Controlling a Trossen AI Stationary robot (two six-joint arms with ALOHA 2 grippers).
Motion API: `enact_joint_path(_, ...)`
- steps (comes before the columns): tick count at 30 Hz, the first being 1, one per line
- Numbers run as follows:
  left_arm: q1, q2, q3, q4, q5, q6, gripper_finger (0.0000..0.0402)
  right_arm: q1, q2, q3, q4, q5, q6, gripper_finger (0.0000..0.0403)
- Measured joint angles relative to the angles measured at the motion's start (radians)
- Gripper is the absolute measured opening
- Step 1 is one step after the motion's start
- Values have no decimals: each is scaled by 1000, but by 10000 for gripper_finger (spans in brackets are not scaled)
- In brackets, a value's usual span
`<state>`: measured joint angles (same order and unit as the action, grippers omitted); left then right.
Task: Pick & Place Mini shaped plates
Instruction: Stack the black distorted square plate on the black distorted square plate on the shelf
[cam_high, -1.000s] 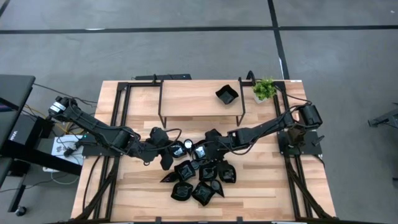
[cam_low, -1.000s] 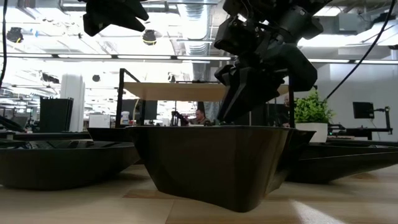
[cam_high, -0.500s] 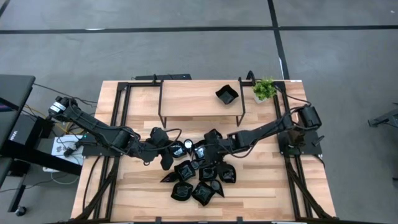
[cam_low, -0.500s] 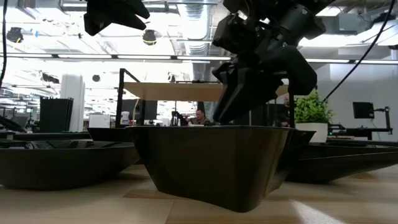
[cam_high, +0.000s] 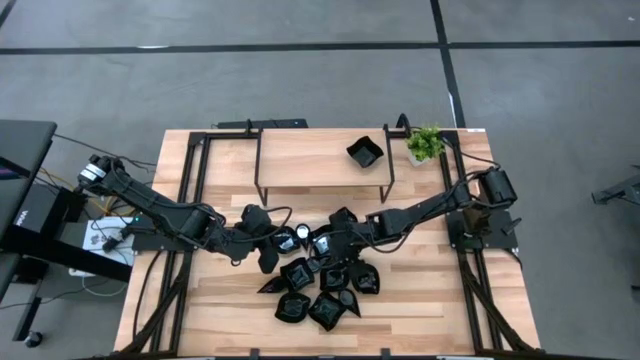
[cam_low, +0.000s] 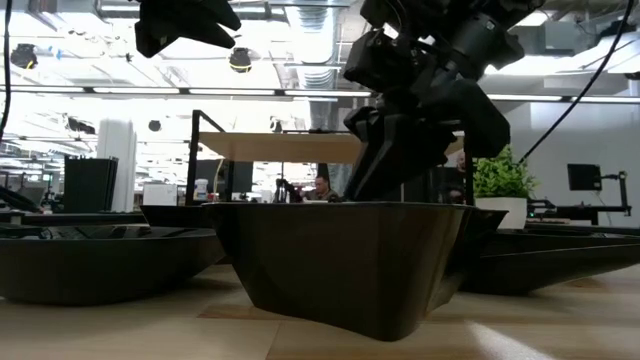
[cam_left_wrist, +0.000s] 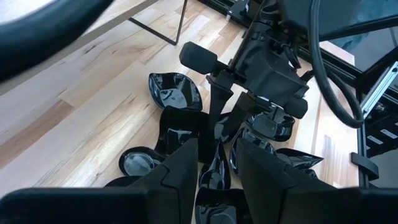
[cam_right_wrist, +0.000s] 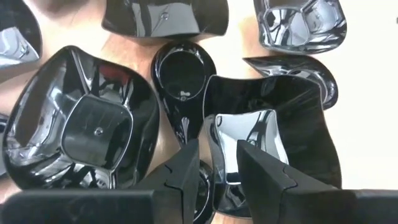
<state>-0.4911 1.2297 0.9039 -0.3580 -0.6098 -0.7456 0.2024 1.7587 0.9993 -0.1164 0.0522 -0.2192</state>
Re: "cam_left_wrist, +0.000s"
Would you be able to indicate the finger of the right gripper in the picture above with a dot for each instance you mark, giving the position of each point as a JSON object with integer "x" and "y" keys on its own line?
{"x": 245, "y": 109}
{"x": 219, "y": 99}

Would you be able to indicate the black metal rig frame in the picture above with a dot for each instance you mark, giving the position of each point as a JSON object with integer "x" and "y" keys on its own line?
{"x": 360, "y": 146}

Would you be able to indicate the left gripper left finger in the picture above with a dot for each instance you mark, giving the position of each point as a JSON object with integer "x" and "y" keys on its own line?
{"x": 177, "y": 186}

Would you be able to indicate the black teardrop mini plate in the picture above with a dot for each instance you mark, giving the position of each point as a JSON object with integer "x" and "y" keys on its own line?
{"x": 214, "y": 174}
{"x": 298, "y": 158}

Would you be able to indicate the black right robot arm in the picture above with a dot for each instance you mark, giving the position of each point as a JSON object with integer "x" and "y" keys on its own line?
{"x": 292, "y": 12}

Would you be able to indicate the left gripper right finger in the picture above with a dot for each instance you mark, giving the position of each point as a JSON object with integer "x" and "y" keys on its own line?
{"x": 273, "y": 193}

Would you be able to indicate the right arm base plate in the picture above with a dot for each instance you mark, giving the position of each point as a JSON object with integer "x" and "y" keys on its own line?
{"x": 239, "y": 7}

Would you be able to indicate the black round mini plate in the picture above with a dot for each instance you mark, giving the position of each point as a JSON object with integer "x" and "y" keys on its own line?
{"x": 138, "y": 163}

